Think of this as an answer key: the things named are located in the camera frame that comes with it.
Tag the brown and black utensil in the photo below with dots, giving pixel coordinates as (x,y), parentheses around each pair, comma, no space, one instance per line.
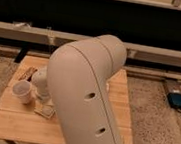
(28,74)

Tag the white paper cup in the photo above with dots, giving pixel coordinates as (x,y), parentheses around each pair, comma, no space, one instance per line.
(22,90)

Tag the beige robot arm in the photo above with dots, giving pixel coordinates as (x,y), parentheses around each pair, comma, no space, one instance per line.
(75,80)

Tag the wooden rail beam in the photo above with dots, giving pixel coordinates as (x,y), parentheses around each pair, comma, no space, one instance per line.
(41,36)

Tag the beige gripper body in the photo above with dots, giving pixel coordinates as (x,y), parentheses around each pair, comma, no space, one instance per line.
(39,81)

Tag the blue power adapter box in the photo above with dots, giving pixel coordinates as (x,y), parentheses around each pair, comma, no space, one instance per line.
(174,100)

